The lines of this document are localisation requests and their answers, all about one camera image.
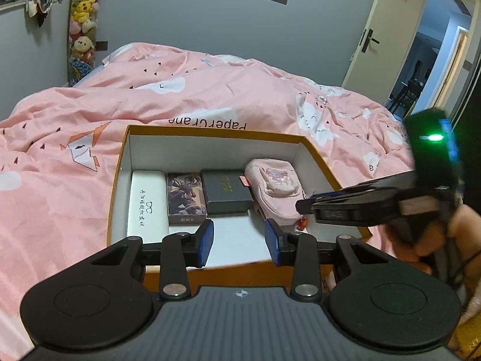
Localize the white rectangular case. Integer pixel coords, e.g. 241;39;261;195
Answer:
127;170;170;244

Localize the pink pouch bag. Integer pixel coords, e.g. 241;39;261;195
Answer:
245;158;307;227

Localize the cream bedroom door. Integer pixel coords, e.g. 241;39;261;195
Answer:
342;0;425;104

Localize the right hand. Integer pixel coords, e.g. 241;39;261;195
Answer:
382;204;481;294

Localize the dark illustrated card box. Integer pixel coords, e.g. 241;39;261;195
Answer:
167;173;207;226

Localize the orange cardboard storage box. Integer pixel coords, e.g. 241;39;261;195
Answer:
106;124;374;294

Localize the black gift box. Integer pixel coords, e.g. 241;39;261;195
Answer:
201;170;253;215

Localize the pink printed duvet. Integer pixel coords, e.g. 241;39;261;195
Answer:
1;43;412;360

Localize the hanging plush toy organizer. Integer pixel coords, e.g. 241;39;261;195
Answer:
68;0;100;86

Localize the black door handle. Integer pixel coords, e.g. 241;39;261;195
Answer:
361;29;380;53

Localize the metal window rail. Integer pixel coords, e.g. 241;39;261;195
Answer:
0;0;29;13

